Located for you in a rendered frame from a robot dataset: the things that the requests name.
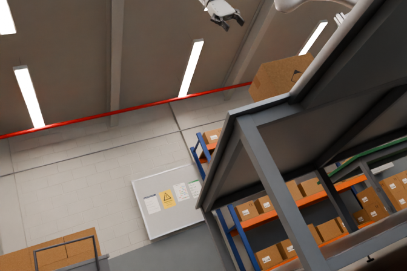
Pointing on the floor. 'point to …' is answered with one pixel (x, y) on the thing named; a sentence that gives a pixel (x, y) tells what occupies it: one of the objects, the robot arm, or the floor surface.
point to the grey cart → (98, 264)
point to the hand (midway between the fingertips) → (234, 25)
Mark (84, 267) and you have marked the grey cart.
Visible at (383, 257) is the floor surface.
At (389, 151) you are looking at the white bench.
